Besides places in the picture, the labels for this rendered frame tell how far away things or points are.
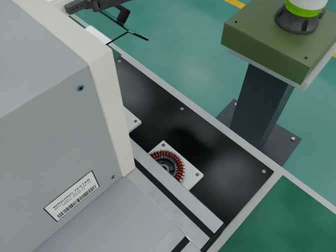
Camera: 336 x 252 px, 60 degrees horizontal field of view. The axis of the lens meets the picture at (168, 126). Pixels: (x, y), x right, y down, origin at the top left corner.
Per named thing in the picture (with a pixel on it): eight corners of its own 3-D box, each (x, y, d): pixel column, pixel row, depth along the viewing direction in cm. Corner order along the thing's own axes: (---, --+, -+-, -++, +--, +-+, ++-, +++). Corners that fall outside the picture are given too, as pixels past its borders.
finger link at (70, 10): (90, 1, 52) (100, 7, 51) (66, 12, 50) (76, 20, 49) (88, -7, 51) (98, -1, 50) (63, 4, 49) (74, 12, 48)
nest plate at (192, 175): (163, 142, 83) (163, 139, 82) (203, 176, 76) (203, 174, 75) (122, 176, 76) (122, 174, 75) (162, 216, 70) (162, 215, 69)
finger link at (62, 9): (81, 6, 53) (83, 8, 52) (47, 23, 50) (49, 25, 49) (76, -9, 50) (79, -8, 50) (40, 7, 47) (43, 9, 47)
